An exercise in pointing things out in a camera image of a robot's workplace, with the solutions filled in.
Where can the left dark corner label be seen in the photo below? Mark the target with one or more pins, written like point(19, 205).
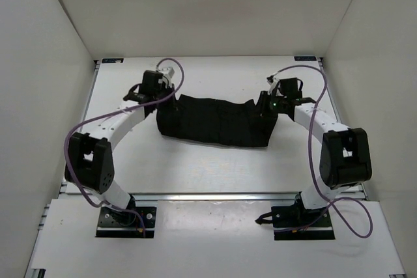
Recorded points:
point(112, 60)

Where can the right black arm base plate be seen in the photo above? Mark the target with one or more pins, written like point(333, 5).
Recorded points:
point(295, 223)

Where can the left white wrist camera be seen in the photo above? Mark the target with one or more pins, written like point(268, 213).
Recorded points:
point(166, 77)

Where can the dark corner label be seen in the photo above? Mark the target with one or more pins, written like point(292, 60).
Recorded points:
point(305, 58)
point(112, 60)

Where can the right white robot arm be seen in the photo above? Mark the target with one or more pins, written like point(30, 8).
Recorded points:
point(345, 158)

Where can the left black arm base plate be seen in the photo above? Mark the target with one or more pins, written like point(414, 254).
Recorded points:
point(113, 224)

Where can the aluminium table front rail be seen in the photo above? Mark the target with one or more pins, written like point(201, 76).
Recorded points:
point(214, 196)

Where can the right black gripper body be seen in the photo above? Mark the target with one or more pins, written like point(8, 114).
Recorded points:
point(270, 105)

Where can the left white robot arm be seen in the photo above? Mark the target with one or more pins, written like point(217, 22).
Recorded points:
point(89, 156)

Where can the black pleated skirt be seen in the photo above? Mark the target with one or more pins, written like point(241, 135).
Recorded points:
point(212, 121)

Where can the right dark corner label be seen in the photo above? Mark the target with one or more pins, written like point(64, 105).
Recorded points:
point(305, 58)

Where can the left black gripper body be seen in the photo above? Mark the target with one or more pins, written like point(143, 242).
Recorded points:
point(168, 103)

